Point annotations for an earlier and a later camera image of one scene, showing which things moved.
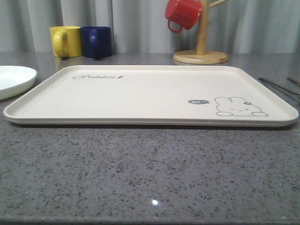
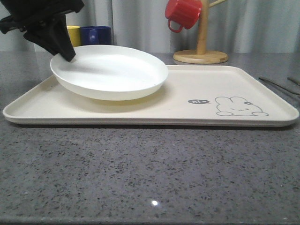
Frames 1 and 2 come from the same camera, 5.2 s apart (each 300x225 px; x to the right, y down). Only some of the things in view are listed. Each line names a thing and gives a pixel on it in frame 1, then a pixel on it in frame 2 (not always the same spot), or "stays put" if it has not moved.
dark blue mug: x=96 y=41 stays put
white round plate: x=15 y=80 → x=108 y=72
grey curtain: x=141 y=26 stays put
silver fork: x=288 y=91 stays put
